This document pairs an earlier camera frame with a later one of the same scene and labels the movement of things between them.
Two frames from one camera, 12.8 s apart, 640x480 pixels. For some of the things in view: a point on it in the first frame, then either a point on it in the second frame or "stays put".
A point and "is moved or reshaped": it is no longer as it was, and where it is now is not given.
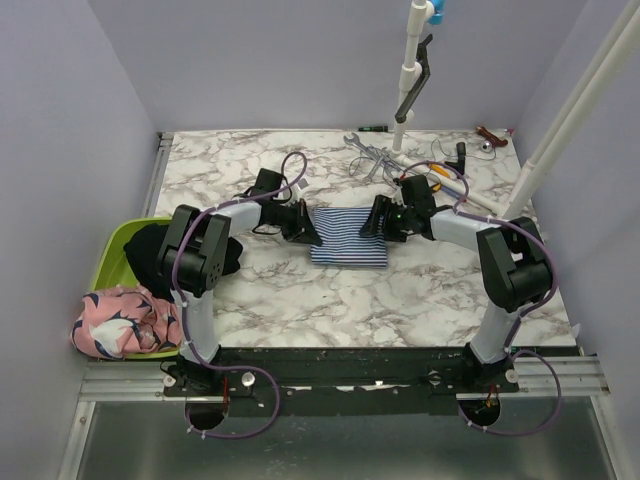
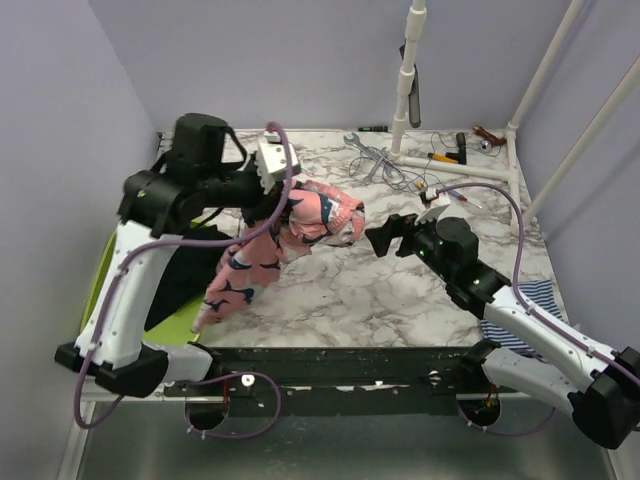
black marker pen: [374, 128] stays put
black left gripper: [303, 229] -> [263, 205]
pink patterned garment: [126, 320] is moved or reshaped
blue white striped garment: [342, 244] is moved or reshaped
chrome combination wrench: [356, 142] stays put
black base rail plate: [346, 381] stays put
